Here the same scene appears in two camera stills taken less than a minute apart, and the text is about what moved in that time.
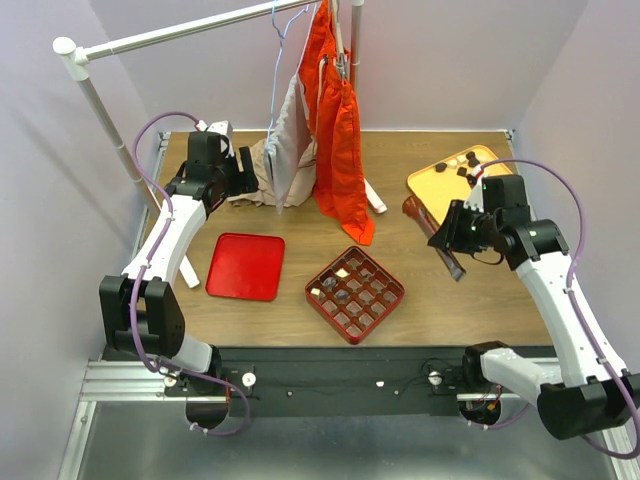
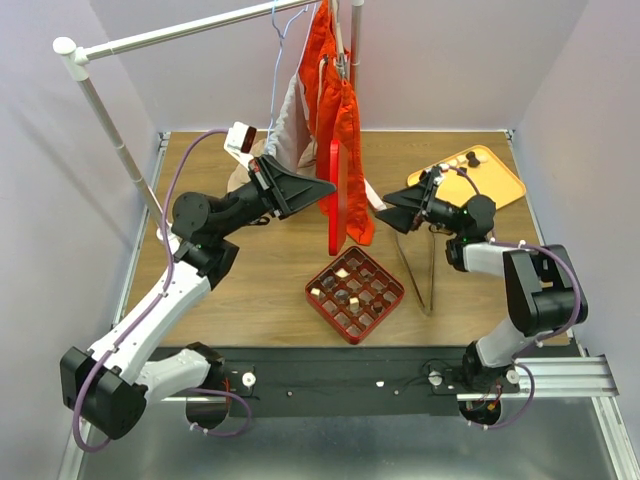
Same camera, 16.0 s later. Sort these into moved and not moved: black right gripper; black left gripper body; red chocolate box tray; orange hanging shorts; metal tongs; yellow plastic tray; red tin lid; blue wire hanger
Moved: black left gripper body; black right gripper; red tin lid; metal tongs
Not moved: blue wire hanger; yellow plastic tray; red chocolate box tray; orange hanging shorts
